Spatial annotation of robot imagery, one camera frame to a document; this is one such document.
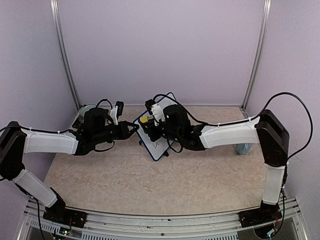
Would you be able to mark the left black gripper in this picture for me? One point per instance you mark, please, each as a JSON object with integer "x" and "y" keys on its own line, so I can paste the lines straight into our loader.
{"x": 124, "y": 133}

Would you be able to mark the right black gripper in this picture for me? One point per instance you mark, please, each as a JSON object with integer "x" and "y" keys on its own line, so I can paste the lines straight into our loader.
{"x": 152, "y": 135}

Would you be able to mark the yellow whiteboard eraser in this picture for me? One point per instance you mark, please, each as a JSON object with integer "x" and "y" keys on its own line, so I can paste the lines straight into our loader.
{"x": 143, "y": 119}

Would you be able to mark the blue framed whiteboard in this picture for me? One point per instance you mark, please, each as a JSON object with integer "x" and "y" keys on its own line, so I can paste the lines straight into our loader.
{"x": 163, "y": 102}

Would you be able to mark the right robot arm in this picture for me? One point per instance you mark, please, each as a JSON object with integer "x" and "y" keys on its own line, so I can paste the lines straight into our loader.
{"x": 172, "y": 123}

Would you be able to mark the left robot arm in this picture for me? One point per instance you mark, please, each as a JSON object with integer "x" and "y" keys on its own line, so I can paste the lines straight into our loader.
{"x": 99, "y": 126}

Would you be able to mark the whiteboard metal stand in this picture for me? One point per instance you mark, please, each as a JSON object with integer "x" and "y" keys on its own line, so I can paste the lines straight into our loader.
{"x": 155, "y": 149}

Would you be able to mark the light green bowl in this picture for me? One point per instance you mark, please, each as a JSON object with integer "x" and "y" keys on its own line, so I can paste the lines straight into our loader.
{"x": 85, "y": 109}

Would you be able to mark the black patterned square plate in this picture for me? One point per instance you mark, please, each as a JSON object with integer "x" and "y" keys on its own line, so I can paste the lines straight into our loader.
{"x": 78, "y": 122}

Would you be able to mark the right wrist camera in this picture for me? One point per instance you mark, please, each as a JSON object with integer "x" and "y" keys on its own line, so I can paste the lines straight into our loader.
{"x": 155, "y": 112}

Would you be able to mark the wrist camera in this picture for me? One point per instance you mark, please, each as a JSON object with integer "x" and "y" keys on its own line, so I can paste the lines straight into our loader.
{"x": 155, "y": 112}
{"x": 116, "y": 111}

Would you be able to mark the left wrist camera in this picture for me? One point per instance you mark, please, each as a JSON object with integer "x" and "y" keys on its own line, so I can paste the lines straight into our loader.
{"x": 116, "y": 111}

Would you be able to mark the front aluminium rail base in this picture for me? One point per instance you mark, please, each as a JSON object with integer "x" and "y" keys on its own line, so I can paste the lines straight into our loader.
{"x": 99, "y": 225}

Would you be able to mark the left aluminium frame post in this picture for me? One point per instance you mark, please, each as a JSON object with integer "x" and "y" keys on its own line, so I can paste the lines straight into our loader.
{"x": 63, "y": 52}

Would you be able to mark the aluminium frame post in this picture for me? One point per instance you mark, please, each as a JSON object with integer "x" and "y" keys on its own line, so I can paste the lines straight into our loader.
{"x": 258, "y": 53}
{"x": 63, "y": 52}

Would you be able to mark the right aluminium frame post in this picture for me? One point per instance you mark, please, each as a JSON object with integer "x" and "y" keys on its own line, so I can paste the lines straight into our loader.
{"x": 258, "y": 53}

